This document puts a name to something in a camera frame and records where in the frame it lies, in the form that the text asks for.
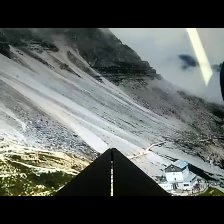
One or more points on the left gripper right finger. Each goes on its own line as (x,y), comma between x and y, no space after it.
(133,181)

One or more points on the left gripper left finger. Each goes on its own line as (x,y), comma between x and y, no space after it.
(95,180)

